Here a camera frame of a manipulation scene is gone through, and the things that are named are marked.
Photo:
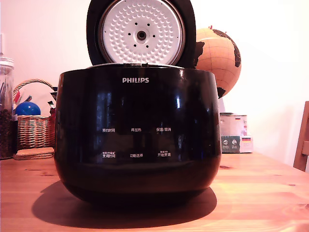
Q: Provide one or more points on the black rice cooker lid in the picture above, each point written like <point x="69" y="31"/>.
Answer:
<point x="142" y="33"/>

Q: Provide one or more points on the black Philips rice cooker body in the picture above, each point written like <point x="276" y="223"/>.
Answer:
<point x="137" y="108"/>

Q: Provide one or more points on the white carton box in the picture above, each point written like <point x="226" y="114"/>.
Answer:
<point x="232" y="124"/>

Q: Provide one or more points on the green and white flat box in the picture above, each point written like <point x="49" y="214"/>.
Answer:
<point x="235" y="144"/>

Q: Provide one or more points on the cork globe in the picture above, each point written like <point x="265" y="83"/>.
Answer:
<point x="219" y="58"/>

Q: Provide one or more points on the small black white green flag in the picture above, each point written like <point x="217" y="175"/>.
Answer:
<point x="51" y="104"/>

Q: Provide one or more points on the woven wicker basket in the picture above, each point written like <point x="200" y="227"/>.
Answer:
<point x="33" y="131"/>

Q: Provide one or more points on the blue ball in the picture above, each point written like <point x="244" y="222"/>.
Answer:
<point x="27" y="109"/>

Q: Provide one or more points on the glass jar with coffee beans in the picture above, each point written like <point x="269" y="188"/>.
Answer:
<point x="5" y="116"/>

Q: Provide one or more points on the wooden chair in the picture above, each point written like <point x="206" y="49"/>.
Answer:
<point x="302" y="145"/>

